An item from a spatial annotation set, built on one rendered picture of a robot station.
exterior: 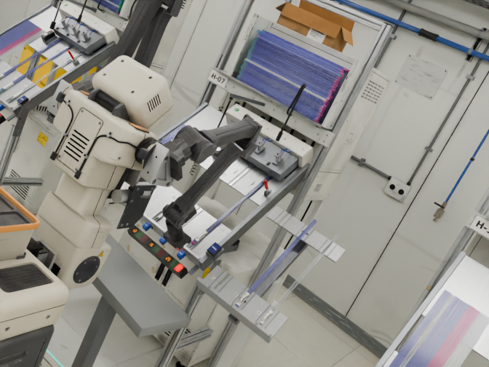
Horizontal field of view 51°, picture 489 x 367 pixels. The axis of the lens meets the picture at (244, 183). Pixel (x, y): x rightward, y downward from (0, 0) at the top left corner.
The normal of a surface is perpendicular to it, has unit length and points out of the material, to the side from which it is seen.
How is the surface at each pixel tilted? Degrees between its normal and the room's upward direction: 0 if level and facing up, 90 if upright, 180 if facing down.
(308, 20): 80
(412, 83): 90
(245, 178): 42
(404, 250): 90
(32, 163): 90
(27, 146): 90
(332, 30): 75
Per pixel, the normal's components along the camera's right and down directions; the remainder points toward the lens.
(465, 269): -0.07, -0.63
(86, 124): -0.42, -0.11
